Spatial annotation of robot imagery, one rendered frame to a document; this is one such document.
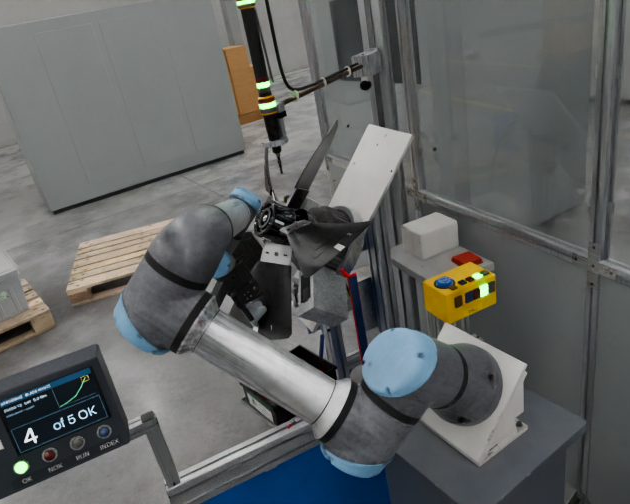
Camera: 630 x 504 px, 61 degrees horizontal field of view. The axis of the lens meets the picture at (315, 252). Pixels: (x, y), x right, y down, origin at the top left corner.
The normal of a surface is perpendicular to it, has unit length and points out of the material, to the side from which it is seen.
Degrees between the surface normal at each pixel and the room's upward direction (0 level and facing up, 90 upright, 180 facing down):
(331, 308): 55
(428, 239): 90
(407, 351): 40
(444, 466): 0
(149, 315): 74
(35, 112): 90
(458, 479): 0
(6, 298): 95
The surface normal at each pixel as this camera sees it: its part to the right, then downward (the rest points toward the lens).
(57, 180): 0.53, 0.28
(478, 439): -0.72, -0.34
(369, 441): -0.07, 0.11
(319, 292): 0.61, -0.44
